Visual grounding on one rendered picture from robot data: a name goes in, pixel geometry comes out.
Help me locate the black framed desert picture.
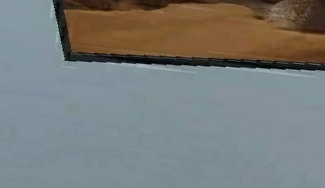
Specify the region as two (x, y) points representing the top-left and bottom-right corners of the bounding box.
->
(37, 0), (325, 89)

